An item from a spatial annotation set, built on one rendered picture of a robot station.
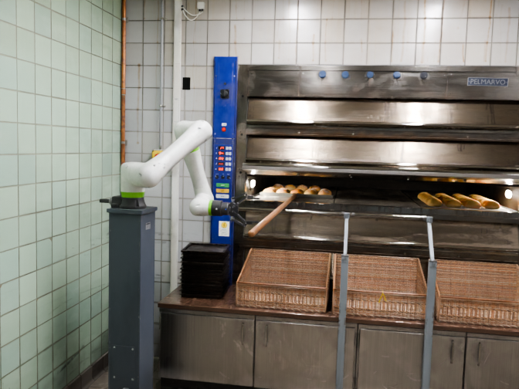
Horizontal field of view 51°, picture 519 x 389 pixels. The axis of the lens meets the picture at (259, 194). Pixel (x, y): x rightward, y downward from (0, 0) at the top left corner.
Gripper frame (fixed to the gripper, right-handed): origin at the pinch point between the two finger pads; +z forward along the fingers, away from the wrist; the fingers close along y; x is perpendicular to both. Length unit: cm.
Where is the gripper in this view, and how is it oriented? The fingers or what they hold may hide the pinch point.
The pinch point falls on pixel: (257, 210)
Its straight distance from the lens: 309.0
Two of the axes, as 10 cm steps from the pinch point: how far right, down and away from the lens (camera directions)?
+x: -1.7, 0.8, -9.8
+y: -0.3, 10.0, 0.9
